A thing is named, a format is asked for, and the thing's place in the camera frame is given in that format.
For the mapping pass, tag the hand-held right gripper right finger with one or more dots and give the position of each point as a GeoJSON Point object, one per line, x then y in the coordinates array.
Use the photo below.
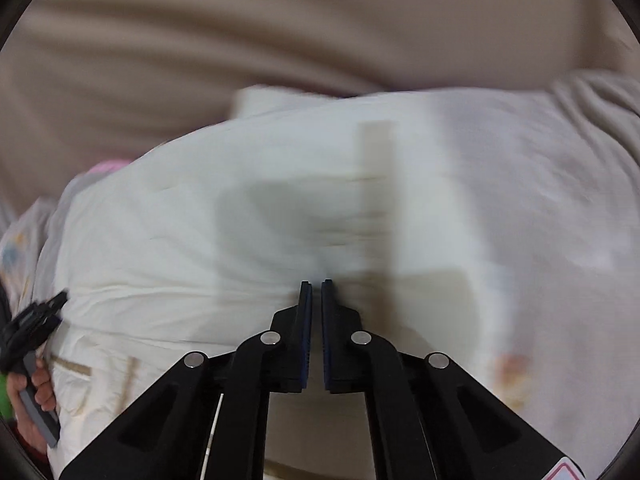
{"type": "Point", "coordinates": [327, 340]}

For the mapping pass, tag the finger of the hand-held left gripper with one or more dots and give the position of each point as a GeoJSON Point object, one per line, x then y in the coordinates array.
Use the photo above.
{"type": "Point", "coordinates": [54, 302]}

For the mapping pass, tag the green round object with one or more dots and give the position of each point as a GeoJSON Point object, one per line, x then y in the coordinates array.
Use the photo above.
{"type": "Point", "coordinates": [4, 396]}

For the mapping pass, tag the person's left hand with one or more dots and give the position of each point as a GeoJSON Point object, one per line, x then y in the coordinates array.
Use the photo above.
{"type": "Point", "coordinates": [42, 392]}

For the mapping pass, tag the beige curtain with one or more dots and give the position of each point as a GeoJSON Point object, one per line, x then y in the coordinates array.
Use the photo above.
{"type": "Point", "coordinates": [250, 35]}

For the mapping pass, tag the white quilted comforter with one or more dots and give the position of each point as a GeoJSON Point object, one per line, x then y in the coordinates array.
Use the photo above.
{"type": "Point", "coordinates": [250, 210]}

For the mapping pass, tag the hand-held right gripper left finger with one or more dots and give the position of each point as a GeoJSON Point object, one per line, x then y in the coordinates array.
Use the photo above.
{"type": "Point", "coordinates": [305, 340]}

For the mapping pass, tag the grey floral blanket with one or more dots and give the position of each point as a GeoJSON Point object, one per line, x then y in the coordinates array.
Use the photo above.
{"type": "Point", "coordinates": [590, 125]}

